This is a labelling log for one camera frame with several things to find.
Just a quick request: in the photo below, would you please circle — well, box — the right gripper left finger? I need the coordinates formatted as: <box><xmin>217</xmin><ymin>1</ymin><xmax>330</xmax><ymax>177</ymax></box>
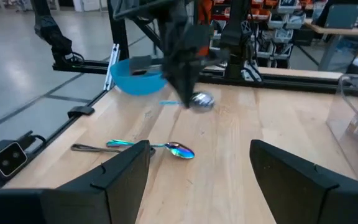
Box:
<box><xmin>40</xmin><ymin>139</ymin><xmax>152</xmax><ymax>224</ymax></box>

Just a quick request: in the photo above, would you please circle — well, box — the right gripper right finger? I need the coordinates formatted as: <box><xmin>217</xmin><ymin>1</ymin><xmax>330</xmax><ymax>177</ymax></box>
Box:
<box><xmin>249</xmin><ymin>139</ymin><xmax>358</xmax><ymax>224</ymax></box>

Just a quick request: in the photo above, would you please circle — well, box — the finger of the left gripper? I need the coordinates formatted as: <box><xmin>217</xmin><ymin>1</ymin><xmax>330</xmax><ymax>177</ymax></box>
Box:
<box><xmin>162</xmin><ymin>71</ymin><xmax>189</xmax><ymax>109</ymax></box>
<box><xmin>183</xmin><ymin>70</ymin><xmax>204</xmax><ymax>109</ymax></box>

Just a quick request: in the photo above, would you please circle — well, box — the blue plastic bowl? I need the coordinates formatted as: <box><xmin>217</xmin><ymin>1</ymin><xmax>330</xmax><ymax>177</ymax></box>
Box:
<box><xmin>109</xmin><ymin>58</ymin><xmax>169</xmax><ymax>96</ymax></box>

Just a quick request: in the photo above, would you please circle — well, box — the iridescent rainbow metal spoon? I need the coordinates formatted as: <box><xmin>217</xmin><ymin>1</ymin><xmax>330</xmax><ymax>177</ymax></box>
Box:
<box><xmin>106</xmin><ymin>139</ymin><xmax>196</xmax><ymax>160</ymax></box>

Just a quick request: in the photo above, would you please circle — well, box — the clear plastic bin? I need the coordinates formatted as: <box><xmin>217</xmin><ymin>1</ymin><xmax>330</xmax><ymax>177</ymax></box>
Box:
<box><xmin>325</xmin><ymin>73</ymin><xmax>358</xmax><ymax>187</ymax></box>

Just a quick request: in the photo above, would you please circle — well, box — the black table clamp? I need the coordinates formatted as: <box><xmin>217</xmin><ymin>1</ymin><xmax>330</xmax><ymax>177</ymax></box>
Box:
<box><xmin>67</xmin><ymin>105</ymin><xmax>96</xmax><ymax>119</ymax></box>

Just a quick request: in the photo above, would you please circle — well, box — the storage bin rack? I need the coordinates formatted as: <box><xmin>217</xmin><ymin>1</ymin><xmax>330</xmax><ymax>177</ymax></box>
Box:
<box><xmin>197</xmin><ymin>0</ymin><xmax>316</xmax><ymax>69</ymax></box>

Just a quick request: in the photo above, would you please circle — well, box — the wooden workbench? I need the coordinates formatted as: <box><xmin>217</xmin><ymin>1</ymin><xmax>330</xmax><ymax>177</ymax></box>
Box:
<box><xmin>305</xmin><ymin>21</ymin><xmax>358</xmax><ymax>72</ymax></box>

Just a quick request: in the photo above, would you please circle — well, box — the table-level camera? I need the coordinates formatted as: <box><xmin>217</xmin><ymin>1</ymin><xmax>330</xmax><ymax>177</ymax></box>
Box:
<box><xmin>0</xmin><ymin>130</ymin><xmax>48</xmax><ymax>187</ymax></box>

